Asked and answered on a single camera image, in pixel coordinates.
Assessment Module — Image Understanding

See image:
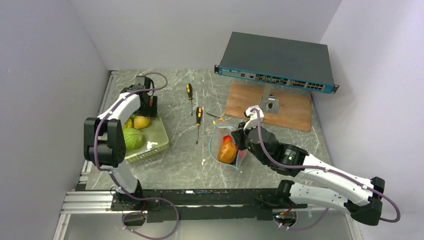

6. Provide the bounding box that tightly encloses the red apple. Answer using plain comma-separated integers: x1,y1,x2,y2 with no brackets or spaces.
222,135,233,144

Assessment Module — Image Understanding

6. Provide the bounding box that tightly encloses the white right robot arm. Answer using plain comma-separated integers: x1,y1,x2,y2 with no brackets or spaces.
230,127,386,226

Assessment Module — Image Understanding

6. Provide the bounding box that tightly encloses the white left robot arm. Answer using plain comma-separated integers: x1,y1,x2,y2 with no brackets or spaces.
83,73,158,210

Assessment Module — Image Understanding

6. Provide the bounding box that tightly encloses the teal network switch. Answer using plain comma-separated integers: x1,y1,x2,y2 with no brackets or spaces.
214,31,339,94

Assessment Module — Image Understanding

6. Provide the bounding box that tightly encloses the orange mango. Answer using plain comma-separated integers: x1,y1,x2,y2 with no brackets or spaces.
217,142,237,164

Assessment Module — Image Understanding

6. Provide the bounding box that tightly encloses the upper yellow black screwdriver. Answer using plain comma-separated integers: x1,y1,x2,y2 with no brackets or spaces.
186,83,193,115

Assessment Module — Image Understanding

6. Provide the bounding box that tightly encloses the lower yellow black screwdriver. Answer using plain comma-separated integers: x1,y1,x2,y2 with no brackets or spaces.
195,106,203,144

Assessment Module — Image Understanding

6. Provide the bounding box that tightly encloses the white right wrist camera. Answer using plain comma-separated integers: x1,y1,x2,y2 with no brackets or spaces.
243,105,265,130

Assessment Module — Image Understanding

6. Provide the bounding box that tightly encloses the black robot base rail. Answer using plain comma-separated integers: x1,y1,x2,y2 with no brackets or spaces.
110,188,307,223

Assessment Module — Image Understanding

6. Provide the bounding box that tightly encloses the yellow black screwdriver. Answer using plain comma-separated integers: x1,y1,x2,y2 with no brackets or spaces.
186,83,193,115
195,106,203,144

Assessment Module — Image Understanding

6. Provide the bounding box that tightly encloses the clear zip top bag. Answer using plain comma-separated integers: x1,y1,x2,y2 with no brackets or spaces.
208,118,248,172

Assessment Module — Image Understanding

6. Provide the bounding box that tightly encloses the metal switch stand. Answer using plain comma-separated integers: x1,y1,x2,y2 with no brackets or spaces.
259,83,279,115

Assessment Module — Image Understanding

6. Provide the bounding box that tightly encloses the wooden board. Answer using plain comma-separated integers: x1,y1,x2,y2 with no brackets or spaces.
224,82,311,132

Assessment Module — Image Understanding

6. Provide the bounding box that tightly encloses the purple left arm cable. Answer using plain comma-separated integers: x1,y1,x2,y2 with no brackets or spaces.
93,72,169,203

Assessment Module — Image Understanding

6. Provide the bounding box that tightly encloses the green cabbage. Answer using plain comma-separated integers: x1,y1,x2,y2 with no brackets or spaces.
123,127,144,150

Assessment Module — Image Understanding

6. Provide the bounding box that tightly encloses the green plastic basket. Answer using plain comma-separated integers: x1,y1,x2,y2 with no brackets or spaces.
124,115,169,163

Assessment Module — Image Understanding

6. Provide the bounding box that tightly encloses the yellow lemon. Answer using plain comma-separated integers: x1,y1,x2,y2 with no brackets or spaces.
133,116,151,129

